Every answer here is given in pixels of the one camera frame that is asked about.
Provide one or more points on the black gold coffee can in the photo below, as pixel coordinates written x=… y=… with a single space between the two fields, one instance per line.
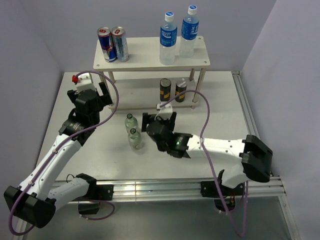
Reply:
x=165 y=89
x=180 y=86

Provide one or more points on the blue red energy can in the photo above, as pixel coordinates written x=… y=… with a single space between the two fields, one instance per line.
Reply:
x=106 y=42

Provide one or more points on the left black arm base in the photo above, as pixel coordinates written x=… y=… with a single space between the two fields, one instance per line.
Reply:
x=90 y=204

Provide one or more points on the aluminium frame rail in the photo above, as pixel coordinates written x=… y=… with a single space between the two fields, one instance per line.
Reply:
x=177 y=189

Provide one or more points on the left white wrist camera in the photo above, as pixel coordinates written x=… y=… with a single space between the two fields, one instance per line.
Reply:
x=83 y=82

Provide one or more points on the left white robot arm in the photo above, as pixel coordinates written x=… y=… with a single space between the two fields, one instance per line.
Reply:
x=33 y=200

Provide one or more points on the white two-tier shelf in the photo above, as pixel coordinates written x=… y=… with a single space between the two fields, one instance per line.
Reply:
x=138 y=79

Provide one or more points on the water bottle blue label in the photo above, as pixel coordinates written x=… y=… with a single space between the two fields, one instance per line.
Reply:
x=189 y=31

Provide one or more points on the silver blue energy can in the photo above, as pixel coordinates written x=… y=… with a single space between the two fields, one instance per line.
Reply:
x=120 y=43

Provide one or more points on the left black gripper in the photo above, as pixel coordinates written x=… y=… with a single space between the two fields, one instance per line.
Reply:
x=106 y=98

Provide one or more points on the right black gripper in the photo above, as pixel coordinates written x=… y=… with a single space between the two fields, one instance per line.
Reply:
x=147 y=119

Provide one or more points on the clear glass bottle green cap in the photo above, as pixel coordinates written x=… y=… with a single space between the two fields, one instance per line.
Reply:
x=135 y=139
x=131 y=123

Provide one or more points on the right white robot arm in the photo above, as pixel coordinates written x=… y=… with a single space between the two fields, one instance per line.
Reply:
x=240 y=159

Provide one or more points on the sports drink bottle blue label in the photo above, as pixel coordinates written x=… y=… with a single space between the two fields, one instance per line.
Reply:
x=168 y=39

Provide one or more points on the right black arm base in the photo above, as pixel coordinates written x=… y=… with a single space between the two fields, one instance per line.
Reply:
x=209 y=190

